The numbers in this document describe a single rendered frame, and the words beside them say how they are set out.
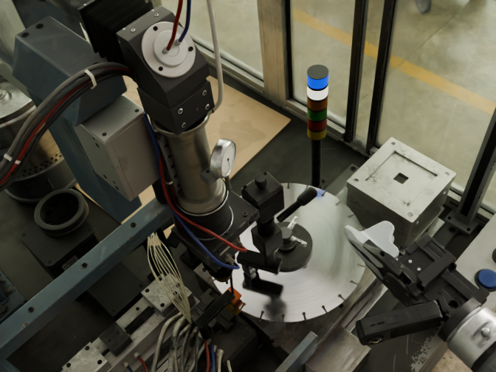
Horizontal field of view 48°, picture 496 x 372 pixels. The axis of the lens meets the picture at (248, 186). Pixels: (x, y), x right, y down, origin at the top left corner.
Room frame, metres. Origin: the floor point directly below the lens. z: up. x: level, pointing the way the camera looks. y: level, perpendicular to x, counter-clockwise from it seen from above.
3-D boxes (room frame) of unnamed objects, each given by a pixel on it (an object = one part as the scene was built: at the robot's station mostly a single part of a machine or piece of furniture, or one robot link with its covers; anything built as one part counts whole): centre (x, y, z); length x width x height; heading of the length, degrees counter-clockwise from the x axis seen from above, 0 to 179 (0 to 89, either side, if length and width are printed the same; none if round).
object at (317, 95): (0.87, -0.18, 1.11); 0.05 x 0.04 x 0.03; 40
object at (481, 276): (0.47, -0.45, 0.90); 0.04 x 0.04 x 0.02
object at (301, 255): (0.59, -0.06, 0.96); 0.11 x 0.11 x 0.03
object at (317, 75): (0.87, -0.18, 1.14); 0.05 x 0.04 x 0.03; 40
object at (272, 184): (0.52, -0.02, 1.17); 0.06 x 0.05 x 0.20; 121
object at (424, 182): (0.75, -0.36, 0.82); 0.18 x 0.18 x 0.15; 40
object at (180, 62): (0.59, 0.16, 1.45); 0.35 x 0.07 x 0.28; 40
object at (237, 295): (0.46, 0.09, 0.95); 0.10 x 0.03 x 0.07; 130
